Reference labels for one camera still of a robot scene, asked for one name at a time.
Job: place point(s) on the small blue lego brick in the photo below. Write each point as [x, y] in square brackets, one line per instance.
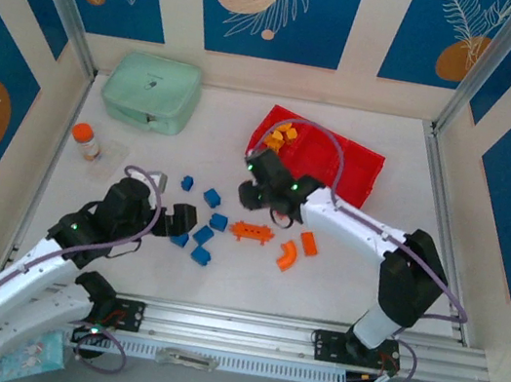
[187, 182]

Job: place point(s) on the orange lego plate with holes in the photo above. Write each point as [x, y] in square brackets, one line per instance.
[252, 232]

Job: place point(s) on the aluminium side rail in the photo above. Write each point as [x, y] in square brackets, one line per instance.
[439, 159]

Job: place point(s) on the mint green zip pouch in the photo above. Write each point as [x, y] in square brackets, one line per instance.
[150, 88]

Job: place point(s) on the large yellow lego brick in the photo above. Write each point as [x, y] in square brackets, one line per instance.
[277, 144]

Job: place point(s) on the clear plastic clip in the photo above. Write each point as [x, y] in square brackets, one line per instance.
[186, 359]

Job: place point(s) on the orange curved lego piece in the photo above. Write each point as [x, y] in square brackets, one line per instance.
[288, 255]

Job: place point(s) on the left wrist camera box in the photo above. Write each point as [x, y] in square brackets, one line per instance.
[158, 180]

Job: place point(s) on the orange rectangular lego brick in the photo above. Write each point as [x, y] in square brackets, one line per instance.
[309, 243]

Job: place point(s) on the orange-capped bottle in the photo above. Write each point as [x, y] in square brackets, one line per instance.
[88, 144]

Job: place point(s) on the red three-compartment bin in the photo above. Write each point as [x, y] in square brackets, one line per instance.
[359, 162]

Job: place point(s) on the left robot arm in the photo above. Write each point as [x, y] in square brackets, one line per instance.
[10, 291]

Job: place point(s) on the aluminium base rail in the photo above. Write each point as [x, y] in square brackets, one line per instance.
[236, 326]

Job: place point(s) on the blue rabbit-print tissue pack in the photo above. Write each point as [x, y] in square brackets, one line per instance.
[33, 355]

